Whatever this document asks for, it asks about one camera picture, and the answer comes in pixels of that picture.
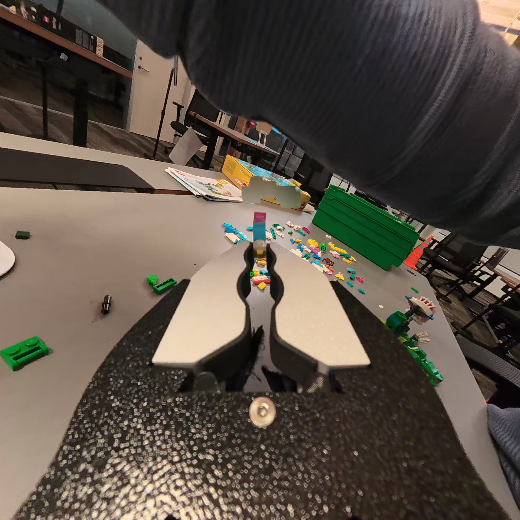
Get white door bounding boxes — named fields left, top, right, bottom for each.
left=130, top=41, right=191, bottom=143

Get black desk mat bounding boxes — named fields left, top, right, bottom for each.
left=0, top=147, right=155, bottom=190

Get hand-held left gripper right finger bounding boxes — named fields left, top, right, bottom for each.
left=267, top=242, right=372, bottom=373

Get turquoise lego brick column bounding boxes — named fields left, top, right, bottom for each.
left=251, top=211, right=269, bottom=265

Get flat lego instruction booklets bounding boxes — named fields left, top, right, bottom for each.
left=164, top=167, right=244, bottom=202

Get person's grey knit sweater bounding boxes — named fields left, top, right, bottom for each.
left=487, top=403, right=520, bottom=502

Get black office chair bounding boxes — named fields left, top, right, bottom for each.
left=164, top=89, right=204, bottom=157
left=422, top=232, right=500, bottom=301

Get stack of green bins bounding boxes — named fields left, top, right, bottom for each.
left=311, top=184, right=420, bottom=271

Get green lego plant model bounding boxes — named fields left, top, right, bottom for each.
left=382, top=296, right=444, bottom=386

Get pile of colourful lego pieces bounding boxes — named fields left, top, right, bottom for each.
left=223, top=219, right=366, bottom=295

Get orange traffic cone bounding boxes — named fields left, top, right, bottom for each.
left=403, top=236, right=434, bottom=269

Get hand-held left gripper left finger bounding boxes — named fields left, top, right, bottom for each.
left=151, top=241, right=252, bottom=371

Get person's right forearm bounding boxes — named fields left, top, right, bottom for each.
left=97, top=0, right=520, bottom=249

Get yellow lego box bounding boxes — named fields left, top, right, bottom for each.
left=221, top=154, right=311, bottom=212

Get white paper sheet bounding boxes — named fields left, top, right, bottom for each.
left=168, top=127, right=202, bottom=165

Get green lego handle plate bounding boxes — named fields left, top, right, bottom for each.
left=0, top=336, right=50, bottom=371

